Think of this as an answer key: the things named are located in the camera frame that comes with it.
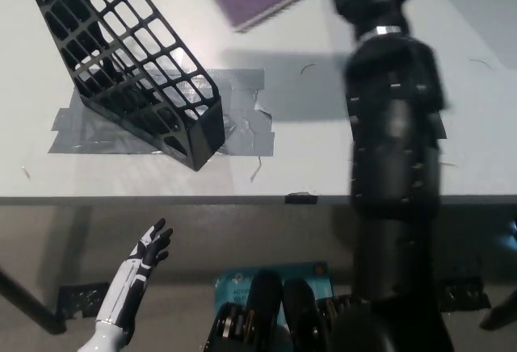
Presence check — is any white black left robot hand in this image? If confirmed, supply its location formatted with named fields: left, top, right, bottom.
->
left=96, top=217, right=174, bottom=331

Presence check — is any black plastic lattice file shelf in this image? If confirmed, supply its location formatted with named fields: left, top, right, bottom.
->
left=19, top=0, right=225, bottom=172

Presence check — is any black floor tape patch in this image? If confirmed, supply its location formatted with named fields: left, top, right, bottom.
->
left=439, top=277, right=492, bottom=312
left=56, top=283, right=110, bottom=321

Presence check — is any teal cardboard box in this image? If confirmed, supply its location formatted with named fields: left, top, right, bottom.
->
left=213, top=262, right=334, bottom=308

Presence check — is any small black tape strip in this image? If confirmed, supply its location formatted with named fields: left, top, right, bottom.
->
left=284, top=191, right=320, bottom=205

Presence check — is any grey duct tape patch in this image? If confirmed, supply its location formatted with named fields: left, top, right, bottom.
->
left=48, top=68, right=275, bottom=156

